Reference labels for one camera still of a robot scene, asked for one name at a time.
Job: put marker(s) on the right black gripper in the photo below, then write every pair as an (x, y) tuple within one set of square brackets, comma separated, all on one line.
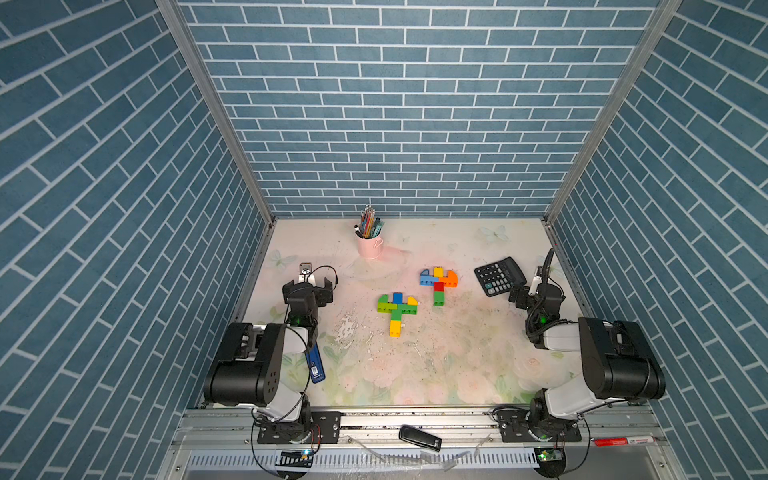
[(522, 291)]

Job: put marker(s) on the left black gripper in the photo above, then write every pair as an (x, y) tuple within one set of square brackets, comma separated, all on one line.
[(323, 295)]

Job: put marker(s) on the long lime lego brick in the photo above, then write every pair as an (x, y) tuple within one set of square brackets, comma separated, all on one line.
[(389, 308)]

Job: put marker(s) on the long light blue lego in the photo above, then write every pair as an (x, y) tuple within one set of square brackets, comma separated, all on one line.
[(429, 284)]

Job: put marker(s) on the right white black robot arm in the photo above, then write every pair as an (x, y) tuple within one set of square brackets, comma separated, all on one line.
[(617, 365)]

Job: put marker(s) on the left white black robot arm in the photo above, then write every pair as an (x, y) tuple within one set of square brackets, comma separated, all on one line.
[(246, 370)]

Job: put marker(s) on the black calculator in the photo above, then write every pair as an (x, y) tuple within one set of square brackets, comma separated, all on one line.
[(500, 277)]

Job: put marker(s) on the blue black usb device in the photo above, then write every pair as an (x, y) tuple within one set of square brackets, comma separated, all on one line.
[(315, 365)]

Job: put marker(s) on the pink pen cup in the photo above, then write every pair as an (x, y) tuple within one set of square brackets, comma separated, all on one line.
[(370, 248)]

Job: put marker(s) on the red marker pen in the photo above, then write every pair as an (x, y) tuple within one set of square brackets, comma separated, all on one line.
[(624, 441)]

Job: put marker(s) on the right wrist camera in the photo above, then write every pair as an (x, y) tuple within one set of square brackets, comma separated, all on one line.
[(536, 281)]

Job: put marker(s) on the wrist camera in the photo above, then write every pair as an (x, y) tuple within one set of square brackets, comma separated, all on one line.
[(306, 273), (536, 281)]

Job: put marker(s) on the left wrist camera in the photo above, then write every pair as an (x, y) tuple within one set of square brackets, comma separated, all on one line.
[(306, 273)]

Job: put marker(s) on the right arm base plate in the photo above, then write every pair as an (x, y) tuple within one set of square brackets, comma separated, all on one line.
[(517, 426)]

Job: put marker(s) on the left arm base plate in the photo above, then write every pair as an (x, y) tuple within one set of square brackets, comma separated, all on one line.
[(310, 427)]

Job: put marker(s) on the black remote on rail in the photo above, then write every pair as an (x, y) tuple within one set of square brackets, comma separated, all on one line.
[(420, 438)]

